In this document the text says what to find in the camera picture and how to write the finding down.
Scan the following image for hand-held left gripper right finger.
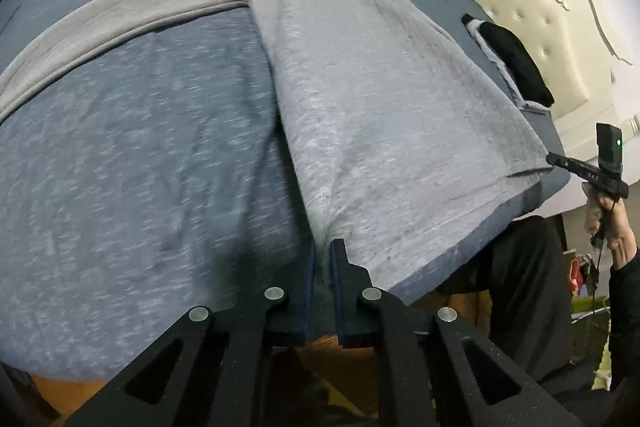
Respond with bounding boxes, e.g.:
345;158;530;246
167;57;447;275
330;238;583;427

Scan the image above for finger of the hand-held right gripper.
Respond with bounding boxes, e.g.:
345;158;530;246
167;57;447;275
546;152;592;178

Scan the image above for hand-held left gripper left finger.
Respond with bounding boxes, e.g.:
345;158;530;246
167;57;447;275
65;241;318;427

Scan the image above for grey knit sweater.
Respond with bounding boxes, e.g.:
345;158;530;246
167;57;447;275
0;0;551;298

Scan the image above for person's right forearm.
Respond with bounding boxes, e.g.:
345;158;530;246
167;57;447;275
607;247;640;393

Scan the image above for person's right hand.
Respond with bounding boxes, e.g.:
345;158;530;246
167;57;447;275
582;192;640;271

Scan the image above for cream tufted headboard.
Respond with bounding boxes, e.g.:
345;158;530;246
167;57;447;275
450;0;640;212

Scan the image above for colourful package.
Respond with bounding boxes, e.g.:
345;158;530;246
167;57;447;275
570;254;601;298

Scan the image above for folded black garment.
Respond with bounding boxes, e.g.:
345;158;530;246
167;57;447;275
461;13;555;108

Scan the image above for person's black trousers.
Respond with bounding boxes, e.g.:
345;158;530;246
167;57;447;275
435;216;573;383

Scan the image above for yellow green cloth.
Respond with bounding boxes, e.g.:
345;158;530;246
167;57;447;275
570;294;613;390

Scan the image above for bed with blue-grey sheet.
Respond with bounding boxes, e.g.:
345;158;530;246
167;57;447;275
0;0;571;383

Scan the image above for wooden bed frame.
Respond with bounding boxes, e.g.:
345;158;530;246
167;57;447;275
30;282;493;418

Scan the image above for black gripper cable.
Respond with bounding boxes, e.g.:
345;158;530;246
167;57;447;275
590;202;616;338

